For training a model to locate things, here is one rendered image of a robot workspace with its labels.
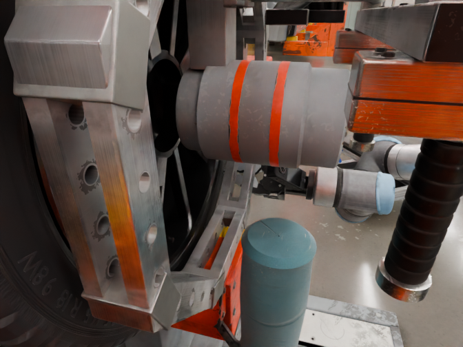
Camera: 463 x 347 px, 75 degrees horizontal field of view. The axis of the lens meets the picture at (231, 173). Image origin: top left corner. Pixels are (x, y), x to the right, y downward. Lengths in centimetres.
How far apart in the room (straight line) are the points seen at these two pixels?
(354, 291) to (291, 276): 103
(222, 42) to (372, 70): 23
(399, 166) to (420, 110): 58
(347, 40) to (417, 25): 33
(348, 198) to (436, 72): 49
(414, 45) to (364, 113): 5
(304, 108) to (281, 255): 17
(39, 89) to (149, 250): 13
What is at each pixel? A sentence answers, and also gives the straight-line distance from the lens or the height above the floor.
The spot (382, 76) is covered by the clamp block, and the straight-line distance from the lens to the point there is 22.
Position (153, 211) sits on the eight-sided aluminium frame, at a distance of 23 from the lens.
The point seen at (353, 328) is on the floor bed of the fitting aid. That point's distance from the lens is 116.
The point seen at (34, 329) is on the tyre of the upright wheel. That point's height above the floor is 75.
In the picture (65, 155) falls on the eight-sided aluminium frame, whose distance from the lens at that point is 22.
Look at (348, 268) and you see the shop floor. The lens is 146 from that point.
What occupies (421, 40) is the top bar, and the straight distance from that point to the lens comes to 22.
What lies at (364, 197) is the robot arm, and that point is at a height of 63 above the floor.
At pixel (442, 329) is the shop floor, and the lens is 140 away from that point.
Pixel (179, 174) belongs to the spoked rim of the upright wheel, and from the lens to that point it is 54.
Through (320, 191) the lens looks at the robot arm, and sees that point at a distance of 68.
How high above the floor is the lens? 97
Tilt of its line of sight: 28 degrees down
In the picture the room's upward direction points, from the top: straight up
